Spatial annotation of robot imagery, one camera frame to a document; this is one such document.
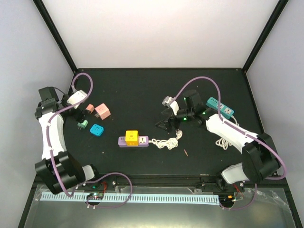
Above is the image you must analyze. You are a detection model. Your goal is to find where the green plug adapter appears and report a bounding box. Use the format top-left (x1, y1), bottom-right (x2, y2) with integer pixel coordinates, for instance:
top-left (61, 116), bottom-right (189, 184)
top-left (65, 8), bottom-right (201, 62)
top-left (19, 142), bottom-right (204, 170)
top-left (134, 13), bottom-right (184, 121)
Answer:
top-left (77, 120), bottom-right (88, 129)

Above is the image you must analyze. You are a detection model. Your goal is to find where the small pink charger plug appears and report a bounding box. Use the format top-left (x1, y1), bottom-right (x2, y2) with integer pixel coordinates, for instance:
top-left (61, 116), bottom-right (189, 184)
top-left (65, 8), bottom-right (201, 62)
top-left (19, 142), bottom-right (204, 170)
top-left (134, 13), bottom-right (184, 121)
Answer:
top-left (85, 104), bottom-right (95, 114)

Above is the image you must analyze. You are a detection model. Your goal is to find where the blue cube socket adapter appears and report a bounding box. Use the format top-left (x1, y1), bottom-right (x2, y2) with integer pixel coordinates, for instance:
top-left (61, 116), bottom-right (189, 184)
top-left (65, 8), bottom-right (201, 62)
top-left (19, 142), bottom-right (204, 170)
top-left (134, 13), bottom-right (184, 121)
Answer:
top-left (90, 124), bottom-right (104, 137)

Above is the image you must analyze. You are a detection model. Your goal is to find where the pink cube socket adapter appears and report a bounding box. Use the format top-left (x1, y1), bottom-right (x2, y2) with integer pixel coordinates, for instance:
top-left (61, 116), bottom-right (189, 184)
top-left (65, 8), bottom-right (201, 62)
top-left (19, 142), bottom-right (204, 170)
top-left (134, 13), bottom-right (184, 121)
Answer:
top-left (95, 103), bottom-right (111, 120)

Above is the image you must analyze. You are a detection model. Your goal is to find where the purple power strip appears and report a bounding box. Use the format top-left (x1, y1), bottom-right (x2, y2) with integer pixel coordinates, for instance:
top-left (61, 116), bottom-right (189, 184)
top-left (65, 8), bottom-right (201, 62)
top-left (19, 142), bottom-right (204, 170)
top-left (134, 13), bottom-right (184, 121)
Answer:
top-left (118, 136), bottom-right (149, 148)

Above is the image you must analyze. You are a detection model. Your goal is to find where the yellow cube socket adapter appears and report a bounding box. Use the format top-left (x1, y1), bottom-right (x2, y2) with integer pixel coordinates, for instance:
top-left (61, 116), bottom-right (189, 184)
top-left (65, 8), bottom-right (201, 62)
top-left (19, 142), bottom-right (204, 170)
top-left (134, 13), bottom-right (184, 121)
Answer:
top-left (125, 130), bottom-right (139, 147)

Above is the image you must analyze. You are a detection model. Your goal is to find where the teal power strip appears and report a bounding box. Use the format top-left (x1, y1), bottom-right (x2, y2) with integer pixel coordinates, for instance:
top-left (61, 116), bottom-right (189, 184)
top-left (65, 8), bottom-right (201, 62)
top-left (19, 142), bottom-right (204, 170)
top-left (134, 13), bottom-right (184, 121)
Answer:
top-left (206, 97), bottom-right (234, 119)

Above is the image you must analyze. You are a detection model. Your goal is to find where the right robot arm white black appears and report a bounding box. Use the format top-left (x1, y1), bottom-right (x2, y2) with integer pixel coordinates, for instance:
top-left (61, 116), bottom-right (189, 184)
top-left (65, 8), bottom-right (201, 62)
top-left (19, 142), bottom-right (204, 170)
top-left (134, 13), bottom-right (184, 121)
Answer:
top-left (156, 90), bottom-right (282, 191)

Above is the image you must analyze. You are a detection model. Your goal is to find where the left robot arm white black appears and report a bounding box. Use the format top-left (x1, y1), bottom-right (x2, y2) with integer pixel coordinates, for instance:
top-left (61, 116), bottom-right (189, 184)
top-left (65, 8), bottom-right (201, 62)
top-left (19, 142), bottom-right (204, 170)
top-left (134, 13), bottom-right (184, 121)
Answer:
top-left (35, 86), bottom-right (102, 194)

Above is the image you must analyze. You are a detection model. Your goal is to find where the left circuit board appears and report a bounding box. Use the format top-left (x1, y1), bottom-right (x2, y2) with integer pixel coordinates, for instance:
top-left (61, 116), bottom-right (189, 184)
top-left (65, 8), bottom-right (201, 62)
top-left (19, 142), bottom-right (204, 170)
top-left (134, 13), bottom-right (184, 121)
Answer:
top-left (86, 193), bottom-right (104, 200)

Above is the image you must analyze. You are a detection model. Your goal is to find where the circuit board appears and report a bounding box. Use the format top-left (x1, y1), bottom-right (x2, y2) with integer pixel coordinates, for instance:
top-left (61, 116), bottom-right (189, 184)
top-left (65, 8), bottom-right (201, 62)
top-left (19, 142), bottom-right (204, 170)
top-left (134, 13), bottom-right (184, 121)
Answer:
top-left (218, 194), bottom-right (245, 203)
top-left (86, 193), bottom-right (104, 200)

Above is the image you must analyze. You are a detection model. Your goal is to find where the right circuit board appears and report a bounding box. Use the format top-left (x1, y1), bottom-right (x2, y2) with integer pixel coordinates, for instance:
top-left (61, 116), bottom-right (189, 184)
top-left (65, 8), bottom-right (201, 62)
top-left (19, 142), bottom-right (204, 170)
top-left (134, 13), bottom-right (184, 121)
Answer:
top-left (218, 194), bottom-right (245, 203)

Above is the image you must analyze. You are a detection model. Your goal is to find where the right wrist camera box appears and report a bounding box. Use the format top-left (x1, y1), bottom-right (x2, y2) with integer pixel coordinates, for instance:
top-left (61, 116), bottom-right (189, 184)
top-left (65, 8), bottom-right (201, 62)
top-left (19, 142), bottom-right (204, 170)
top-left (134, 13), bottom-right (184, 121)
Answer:
top-left (162, 96), bottom-right (180, 115)

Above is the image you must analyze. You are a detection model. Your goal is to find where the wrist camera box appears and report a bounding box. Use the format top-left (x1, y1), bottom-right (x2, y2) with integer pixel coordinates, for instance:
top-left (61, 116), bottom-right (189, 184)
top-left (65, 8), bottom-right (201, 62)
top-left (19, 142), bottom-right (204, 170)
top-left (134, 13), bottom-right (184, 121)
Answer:
top-left (162, 96), bottom-right (180, 115)
top-left (67, 90), bottom-right (87, 105)

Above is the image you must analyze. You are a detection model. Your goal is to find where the white cord of purple strip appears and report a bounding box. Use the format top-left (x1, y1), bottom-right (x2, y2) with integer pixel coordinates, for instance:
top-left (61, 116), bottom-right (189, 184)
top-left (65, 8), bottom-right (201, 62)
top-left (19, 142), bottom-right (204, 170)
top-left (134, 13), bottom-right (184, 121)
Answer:
top-left (149, 129), bottom-right (184, 151)

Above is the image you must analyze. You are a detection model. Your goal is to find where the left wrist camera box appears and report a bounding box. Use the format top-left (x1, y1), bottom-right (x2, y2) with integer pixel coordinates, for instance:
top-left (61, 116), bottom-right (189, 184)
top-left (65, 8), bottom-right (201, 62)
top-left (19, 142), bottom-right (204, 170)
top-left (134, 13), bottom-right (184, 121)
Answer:
top-left (67, 90), bottom-right (87, 105)

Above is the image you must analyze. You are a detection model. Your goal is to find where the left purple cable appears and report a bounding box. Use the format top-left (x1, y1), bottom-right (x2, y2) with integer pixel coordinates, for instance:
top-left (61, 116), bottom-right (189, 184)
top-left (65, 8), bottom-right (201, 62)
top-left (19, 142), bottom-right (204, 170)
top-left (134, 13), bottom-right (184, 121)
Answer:
top-left (46, 72), bottom-right (133, 211)

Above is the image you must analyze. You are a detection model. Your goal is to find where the purple cable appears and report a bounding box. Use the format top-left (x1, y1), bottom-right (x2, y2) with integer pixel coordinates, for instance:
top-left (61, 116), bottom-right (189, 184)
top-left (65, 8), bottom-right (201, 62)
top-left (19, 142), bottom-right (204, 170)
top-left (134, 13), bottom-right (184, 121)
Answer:
top-left (172, 76), bottom-right (287, 211)
top-left (46, 72), bottom-right (133, 211)

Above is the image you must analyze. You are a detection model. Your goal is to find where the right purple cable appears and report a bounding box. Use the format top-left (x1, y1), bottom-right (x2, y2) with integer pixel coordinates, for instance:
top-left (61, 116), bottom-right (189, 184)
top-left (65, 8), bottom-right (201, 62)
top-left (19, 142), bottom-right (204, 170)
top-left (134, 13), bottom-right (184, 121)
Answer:
top-left (172, 76), bottom-right (287, 211)

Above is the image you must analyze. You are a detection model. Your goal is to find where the white cord of teal strip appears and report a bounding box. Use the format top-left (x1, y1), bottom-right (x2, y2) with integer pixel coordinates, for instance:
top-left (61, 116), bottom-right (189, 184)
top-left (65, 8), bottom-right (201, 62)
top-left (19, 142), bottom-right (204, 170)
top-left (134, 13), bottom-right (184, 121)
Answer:
top-left (215, 115), bottom-right (239, 151)

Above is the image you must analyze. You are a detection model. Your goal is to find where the black front rail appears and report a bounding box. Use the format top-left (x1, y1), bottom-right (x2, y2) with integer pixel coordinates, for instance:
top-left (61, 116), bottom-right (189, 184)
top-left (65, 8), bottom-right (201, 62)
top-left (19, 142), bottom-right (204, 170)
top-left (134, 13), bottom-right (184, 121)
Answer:
top-left (35, 175), bottom-right (288, 190)

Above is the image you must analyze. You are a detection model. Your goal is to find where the light blue slotted cable duct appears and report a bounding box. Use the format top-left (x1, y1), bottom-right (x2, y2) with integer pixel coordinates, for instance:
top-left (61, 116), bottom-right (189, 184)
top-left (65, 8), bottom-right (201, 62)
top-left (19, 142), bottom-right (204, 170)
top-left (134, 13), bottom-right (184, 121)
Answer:
top-left (40, 192), bottom-right (219, 206)

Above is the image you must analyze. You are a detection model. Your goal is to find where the left black frame post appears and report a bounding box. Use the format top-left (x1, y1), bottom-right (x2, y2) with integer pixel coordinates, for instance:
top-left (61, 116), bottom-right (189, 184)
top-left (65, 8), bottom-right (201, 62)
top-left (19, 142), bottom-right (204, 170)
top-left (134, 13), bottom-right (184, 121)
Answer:
top-left (33, 0), bottom-right (77, 73)

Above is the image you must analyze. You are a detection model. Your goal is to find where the black frame post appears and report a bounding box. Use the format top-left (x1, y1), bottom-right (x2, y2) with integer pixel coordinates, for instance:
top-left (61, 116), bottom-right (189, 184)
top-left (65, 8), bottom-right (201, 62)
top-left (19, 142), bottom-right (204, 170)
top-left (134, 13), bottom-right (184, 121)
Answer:
top-left (33, 0), bottom-right (77, 73)
top-left (242, 0), bottom-right (289, 73)

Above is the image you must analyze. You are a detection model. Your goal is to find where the right black frame post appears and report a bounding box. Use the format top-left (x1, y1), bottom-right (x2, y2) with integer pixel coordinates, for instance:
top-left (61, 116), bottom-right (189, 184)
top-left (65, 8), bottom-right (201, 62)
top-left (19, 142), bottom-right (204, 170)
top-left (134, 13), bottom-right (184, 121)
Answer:
top-left (242, 0), bottom-right (289, 73)

